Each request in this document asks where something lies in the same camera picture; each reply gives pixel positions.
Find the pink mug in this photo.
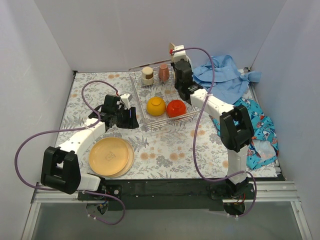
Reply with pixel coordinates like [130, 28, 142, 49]
[158, 63, 170, 83]

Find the bird pattern plate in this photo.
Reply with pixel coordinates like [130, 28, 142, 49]
[168, 42, 176, 63]

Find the yellow bowl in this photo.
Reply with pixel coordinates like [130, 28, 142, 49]
[146, 97, 166, 117]

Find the wire dish rack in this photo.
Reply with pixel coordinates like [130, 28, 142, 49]
[128, 57, 202, 132]

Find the cream steel tumbler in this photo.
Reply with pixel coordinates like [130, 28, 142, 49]
[141, 66, 154, 86]

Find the red bowl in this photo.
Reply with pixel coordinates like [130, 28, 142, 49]
[166, 99, 187, 118]

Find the orange plate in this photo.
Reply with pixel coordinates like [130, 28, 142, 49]
[88, 137, 129, 176]

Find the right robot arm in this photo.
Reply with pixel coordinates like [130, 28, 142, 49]
[171, 56, 254, 199]

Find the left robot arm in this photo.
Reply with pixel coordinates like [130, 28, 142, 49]
[40, 93, 139, 200]

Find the lower tan plate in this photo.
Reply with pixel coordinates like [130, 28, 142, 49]
[109, 139, 135, 178]

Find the light blue shirt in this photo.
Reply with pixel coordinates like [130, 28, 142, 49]
[193, 55, 262, 106]

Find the shark print cloth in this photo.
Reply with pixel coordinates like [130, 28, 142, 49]
[212, 97, 279, 171]

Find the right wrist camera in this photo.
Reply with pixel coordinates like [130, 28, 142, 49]
[172, 45, 188, 62]

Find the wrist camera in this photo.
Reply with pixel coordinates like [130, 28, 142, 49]
[117, 93, 133, 110]
[172, 45, 188, 62]

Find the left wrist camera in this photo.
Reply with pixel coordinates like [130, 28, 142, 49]
[117, 93, 133, 110]

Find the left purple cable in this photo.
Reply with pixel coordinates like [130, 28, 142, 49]
[14, 80, 126, 225]

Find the purple cable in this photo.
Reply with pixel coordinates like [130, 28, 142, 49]
[14, 80, 126, 225]
[184, 46, 257, 217]

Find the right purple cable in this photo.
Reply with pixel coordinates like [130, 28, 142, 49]
[184, 46, 257, 217]

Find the aluminium frame rail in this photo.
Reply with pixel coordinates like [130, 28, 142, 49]
[31, 181, 301, 205]

